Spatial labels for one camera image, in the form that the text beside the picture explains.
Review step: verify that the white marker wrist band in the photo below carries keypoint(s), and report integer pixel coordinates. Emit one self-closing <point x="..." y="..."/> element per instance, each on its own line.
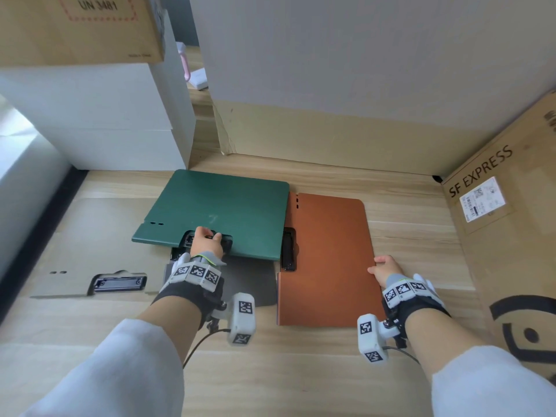
<point x="197" y="271"/>
<point x="406" y="288"/>

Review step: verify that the person's left forearm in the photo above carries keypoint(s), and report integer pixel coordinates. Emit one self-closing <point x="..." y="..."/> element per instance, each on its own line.
<point x="143" y="343"/>

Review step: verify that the grey clipboard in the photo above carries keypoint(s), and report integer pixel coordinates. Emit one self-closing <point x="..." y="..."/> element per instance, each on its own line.
<point x="256" y="282"/>

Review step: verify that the orange-brown clipboard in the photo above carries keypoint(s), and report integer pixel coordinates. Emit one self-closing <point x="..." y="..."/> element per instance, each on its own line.
<point x="330" y="260"/>

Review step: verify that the green clipboard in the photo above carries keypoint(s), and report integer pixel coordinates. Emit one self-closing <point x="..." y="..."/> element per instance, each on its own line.
<point x="226" y="208"/>

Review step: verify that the person's left hand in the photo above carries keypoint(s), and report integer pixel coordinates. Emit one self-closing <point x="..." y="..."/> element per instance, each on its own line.
<point x="204" y="245"/>

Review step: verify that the white box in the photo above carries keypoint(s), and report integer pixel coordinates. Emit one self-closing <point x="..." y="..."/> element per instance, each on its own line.
<point x="121" y="149"/>
<point x="95" y="95"/>

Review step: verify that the pink object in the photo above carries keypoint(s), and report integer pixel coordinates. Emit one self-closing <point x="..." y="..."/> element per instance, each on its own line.
<point x="184" y="62"/>

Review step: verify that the beige clipboard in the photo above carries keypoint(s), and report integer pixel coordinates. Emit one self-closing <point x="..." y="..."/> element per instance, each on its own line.
<point x="87" y="238"/>

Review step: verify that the person's right forearm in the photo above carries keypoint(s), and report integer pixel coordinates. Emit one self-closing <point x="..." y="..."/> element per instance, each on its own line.
<point x="460" y="364"/>

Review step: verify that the person's right thumb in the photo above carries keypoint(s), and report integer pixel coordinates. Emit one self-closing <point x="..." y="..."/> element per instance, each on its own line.
<point x="374" y="270"/>

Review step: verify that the cardboard box with black print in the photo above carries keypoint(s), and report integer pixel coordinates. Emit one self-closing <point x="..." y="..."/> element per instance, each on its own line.
<point x="512" y="264"/>

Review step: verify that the small white object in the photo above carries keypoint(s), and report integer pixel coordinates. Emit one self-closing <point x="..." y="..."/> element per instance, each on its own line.
<point x="199" y="78"/>

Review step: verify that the person's left thumb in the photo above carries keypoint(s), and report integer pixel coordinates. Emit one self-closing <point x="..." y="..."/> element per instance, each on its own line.
<point x="218" y="243"/>

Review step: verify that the white shipping label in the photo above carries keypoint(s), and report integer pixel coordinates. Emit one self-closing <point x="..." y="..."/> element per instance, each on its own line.
<point x="483" y="199"/>

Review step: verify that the person's right hand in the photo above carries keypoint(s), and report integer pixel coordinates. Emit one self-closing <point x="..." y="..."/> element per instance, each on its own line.
<point x="386" y="269"/>

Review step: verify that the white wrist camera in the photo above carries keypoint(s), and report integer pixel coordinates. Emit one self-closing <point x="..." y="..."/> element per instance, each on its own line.
<point x="242" y="319"/>
<point x="371" y="338"/>

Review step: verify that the cardboard box with red print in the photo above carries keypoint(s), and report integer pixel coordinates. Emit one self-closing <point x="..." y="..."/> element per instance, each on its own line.
<point x="78" y="30"/>

